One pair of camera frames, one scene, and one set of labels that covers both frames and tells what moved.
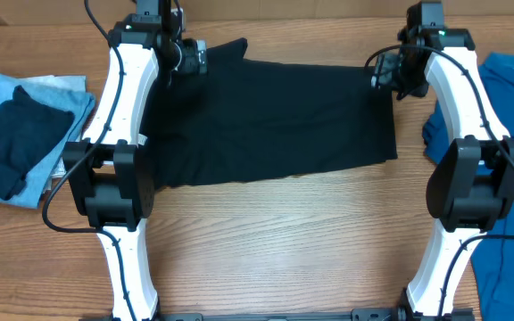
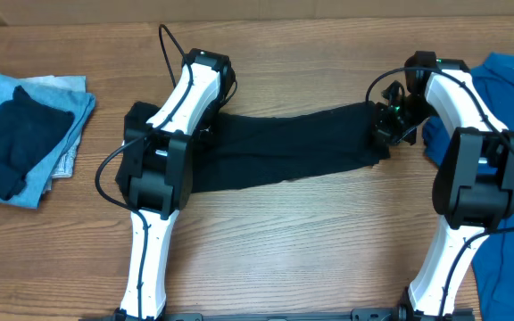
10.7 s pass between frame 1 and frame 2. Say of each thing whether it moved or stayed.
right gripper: moved
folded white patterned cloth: stayed
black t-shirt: moved
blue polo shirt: stayed
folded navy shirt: stayed
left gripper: moved
